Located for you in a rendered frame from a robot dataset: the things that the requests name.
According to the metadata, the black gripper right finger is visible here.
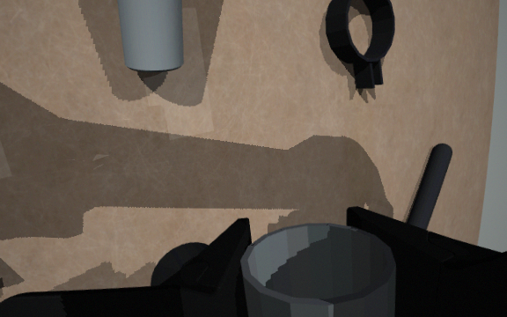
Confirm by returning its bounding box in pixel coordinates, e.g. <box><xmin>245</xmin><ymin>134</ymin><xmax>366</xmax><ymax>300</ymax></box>
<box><xmin>346</xmin><ymin>206</ymin><xmax>507</xmax><ymax>317</ymax></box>

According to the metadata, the grey open-topped cup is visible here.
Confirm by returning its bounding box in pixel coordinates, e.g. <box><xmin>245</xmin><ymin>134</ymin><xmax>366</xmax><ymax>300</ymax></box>
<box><xmin>240</xmin><ymin>223</ymin><xmax>396</xmax><ymax>317</ymax></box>

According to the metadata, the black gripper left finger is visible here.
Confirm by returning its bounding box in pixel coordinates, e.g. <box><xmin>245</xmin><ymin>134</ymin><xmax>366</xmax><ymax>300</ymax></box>
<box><xmin>0</xmin><ymin>218</ymin><xmax>252</xmax><ymax>317</ymax></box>

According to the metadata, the black rod with grey end cap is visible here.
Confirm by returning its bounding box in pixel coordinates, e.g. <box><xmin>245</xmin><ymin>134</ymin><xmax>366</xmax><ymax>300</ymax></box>
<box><xmin>407</xmin><ymin>144</ymin><xmax>452</xmax><ymax>231</ymax></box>

